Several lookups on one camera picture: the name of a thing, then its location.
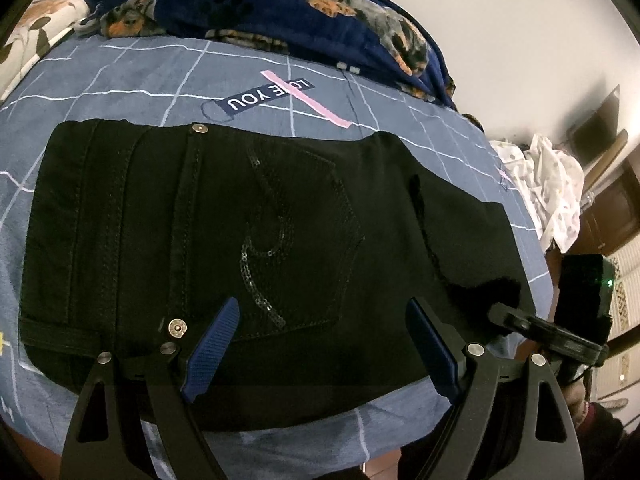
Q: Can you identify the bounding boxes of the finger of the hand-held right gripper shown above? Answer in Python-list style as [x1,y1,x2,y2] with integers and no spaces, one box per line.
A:
[487,301,609,367]

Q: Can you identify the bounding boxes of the white floral pillow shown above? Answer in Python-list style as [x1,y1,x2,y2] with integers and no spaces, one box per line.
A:
[0,0,93,103]

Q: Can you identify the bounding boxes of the black pants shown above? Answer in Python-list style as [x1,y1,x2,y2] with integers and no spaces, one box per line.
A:
[19,117,537,433]

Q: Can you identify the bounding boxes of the person's right forearm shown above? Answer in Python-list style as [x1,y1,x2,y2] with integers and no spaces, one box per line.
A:
[582,400,640,480]

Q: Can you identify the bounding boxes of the brown wooden cabinet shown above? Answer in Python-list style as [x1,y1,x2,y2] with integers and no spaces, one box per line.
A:
[580,160,640,261]

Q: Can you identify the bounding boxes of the white patterned panel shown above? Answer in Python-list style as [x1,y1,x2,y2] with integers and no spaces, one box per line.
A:
[602,245,640,331]

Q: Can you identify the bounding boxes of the person's right hand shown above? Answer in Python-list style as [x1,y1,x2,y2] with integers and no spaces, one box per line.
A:
[562,367,597,432]

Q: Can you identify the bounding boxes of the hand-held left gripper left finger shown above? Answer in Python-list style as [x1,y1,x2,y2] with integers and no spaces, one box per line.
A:
[59,296,241,480]

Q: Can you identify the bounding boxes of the blue checked bedsheet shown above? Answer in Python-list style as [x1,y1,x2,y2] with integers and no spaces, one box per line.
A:
[0,35,556,480]

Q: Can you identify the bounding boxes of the navy dog print blanket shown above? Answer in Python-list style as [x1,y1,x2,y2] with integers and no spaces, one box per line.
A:
[75,0,458,108]

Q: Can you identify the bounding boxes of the white dotted cloth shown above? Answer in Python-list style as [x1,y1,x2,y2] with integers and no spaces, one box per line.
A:
[490,132,586,253]

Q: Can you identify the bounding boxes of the dark flat screen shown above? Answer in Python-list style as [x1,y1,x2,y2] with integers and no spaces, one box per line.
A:
[570,85,623,168]

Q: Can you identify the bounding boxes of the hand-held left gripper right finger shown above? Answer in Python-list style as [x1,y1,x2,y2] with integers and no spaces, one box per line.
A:
[405,297,583,480]

